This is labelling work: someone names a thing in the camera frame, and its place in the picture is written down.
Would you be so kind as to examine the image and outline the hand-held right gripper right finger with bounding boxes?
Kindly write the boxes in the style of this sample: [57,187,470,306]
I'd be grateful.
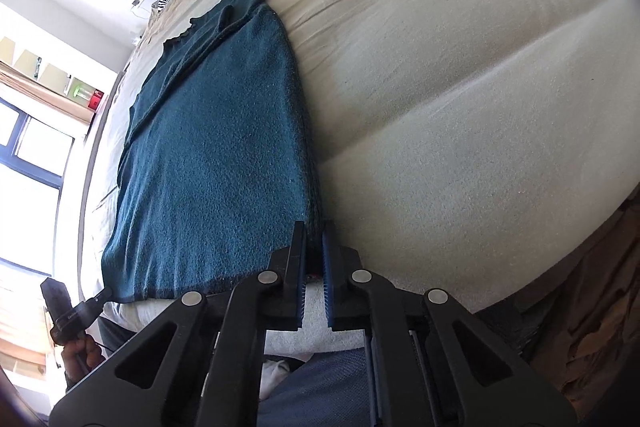
[321,219,581,427]

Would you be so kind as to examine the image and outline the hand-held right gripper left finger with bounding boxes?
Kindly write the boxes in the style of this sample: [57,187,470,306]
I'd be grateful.
[48,221,307,427]

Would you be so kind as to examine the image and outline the teal knitted sweater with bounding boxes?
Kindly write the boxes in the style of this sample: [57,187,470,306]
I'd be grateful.
[101,0,323,303]

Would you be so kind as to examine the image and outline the person's left hand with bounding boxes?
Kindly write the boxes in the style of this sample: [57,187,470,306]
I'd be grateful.
[62,334,106,390]

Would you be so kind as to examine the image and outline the person's blue pants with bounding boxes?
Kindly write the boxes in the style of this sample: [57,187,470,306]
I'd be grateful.
[257,347,373,427]

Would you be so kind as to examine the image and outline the dark framed window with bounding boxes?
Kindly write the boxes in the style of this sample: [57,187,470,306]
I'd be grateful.
[0,97,76,268]

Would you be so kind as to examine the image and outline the beige curtain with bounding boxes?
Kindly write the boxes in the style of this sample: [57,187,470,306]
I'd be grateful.
[0,62,96,124]

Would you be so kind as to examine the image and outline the bed with beige sheet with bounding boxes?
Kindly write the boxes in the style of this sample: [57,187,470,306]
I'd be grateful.
[82,0,640,353]

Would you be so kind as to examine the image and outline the white wall shelf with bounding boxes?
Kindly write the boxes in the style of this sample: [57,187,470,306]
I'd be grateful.
[0,34,106,108]

